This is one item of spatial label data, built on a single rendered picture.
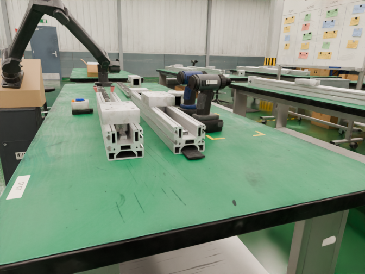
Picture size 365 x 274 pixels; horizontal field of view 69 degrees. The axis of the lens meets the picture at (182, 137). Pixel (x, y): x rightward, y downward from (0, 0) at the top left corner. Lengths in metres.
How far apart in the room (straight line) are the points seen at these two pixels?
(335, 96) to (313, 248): 1.50
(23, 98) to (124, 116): 0.93
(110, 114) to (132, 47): 11.91
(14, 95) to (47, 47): 10.86
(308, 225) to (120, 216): 0.51
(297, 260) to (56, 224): 0.64
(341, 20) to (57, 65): 10.65
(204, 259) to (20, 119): 1.16
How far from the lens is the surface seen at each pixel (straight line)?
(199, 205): 0.54
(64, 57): 12.46
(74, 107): 1.37
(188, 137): 0.80
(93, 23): 12.52
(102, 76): 1.66
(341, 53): 3.86
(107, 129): 0.74
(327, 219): 0.86
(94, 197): 0.58
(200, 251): 1.30
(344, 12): 3.94
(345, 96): 2.17
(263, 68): 6.04
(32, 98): 1.64
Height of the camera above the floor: 1.06
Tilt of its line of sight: 17 degrees down
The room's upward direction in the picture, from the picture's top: 1 degrees clockwise
